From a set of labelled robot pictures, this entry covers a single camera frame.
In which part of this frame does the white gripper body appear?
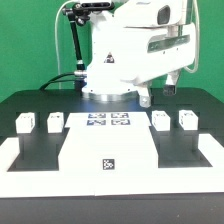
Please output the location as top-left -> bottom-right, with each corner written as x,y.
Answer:
163,69 -> 181,96

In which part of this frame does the white square table top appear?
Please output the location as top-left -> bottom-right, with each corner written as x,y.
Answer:
58,112 -> 158,196

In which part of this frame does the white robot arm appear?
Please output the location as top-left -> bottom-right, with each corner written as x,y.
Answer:
81,0 -> 200,107

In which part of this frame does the white marker sheet with tags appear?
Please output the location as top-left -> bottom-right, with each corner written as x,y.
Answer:
87,112 -> 130,126

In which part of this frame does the white U-shaped obstacle fence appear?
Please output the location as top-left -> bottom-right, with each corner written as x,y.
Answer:
0,134 -> 224,198

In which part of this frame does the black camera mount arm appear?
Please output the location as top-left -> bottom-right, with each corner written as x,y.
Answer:
61,1 -> 115,78

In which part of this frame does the black cable bundle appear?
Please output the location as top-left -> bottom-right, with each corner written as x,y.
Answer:
39,73 -> 88,91

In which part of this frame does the white cable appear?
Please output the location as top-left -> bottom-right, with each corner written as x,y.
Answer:
54,0 -> 81,90

